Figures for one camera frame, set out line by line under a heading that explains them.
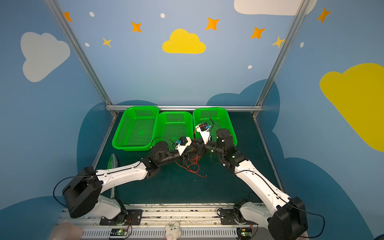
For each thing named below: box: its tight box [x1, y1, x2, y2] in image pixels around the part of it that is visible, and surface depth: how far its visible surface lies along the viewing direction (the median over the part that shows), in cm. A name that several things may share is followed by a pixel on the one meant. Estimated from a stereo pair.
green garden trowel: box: [107, 153, 119, 170], surface depth 94 cm
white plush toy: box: [165, 222, 182, 240], surface depth 69 cm
